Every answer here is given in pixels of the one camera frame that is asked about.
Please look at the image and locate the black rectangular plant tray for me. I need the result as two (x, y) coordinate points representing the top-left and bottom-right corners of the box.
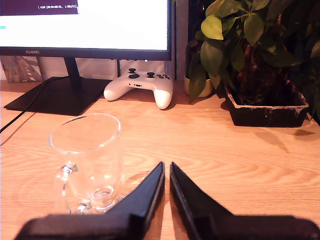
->
(223, 79), (310, 128)

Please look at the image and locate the large green leafy plant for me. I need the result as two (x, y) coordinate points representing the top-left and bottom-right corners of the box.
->
(199, 0), (320, 122)

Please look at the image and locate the small dark leafy plant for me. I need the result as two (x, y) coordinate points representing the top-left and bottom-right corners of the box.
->
(187, 37), (236, 105)

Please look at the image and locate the black Huawei computer monitor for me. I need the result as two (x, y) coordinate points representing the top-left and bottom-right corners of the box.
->
(0, 0), (173, 117)

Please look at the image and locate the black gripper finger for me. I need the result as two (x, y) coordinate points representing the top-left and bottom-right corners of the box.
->
(169, 161), (235, 240)
(107, 161), (166, 240)

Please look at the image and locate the cream round plant pot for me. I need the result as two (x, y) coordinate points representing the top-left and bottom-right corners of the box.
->
(184, 74), (214, 98)

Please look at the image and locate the white game controller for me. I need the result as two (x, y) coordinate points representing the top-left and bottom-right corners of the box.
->
(103, 67), (174, 110)

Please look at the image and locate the thick black monitor cable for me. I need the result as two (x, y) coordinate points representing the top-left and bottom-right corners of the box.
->
(0, 76), (63, 134)

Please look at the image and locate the grey printed picture card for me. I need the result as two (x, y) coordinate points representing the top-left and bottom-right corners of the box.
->
(0, 55), (44, 83)

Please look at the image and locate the small footed glass cup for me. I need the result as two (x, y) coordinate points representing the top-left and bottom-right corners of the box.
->
(48, 112), (126, 216)

